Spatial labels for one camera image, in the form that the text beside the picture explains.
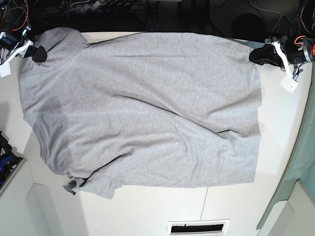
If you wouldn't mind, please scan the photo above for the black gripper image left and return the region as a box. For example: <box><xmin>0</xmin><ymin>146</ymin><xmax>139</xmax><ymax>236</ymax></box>
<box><xmin>0</xmin><ymin>26</ymin><xmax>47</xmax><ymax>63</ymax></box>

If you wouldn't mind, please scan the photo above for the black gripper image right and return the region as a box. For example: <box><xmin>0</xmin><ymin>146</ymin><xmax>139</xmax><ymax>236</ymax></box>
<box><xmin>249</xmin><ymin>35</ymin><xmax>315</xmax><ymax>69</ymax></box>

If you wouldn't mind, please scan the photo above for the grey t-shirt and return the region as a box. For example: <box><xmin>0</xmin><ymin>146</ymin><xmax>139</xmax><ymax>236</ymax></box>
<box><xmin>20</xmin><ymin>28</ymin><xmax>262</xmax><ymax>199</ymax></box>

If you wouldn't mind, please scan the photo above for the rack of blue clamps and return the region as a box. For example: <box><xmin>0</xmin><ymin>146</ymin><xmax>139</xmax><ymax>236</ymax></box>
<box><xmin>0</xmin><ymin>132</ymin><xmax>23</xmax><ymax>188</ymax></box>

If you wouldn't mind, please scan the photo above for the white cable on floor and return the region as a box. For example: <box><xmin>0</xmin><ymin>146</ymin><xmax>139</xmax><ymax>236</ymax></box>
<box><xmin>211</xmin><ymin>0</ymin><xmax>301</xmax><ymax>34</ymax></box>

